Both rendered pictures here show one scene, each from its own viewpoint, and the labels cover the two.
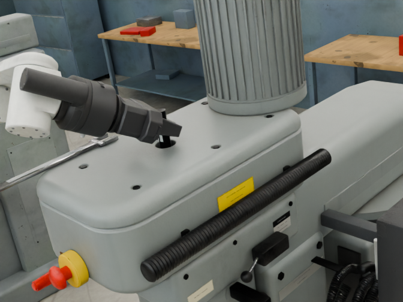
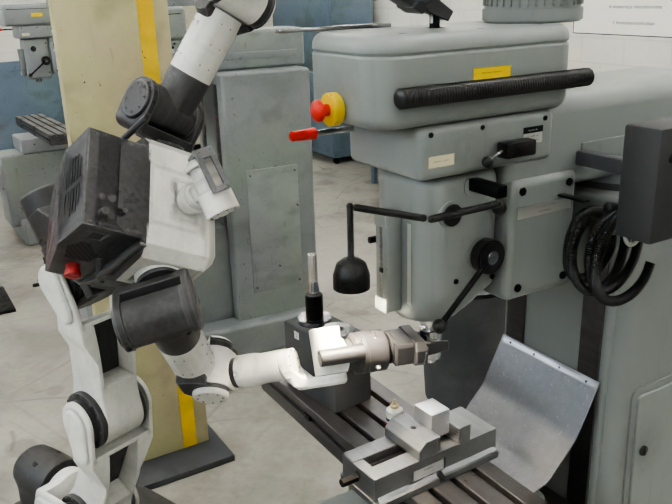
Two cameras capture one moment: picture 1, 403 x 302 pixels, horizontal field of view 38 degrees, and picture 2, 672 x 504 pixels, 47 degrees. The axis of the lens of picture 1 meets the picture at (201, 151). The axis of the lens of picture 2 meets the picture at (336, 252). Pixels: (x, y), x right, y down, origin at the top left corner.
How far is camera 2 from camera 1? 0.65 m
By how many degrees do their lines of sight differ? 11
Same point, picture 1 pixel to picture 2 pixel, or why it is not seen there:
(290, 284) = (531, 208)
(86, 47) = not seen: hidden behind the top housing
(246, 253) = (491, 145)
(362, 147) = (635, 100)
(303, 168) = (562, 74)
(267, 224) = (517, 127)
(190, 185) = (451, 43)
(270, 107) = (541, 16)
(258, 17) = not seen: outside the picture
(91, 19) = not seen: hidden behind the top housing
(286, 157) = (548, 63)
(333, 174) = (597, 114)
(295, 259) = (541, 182)
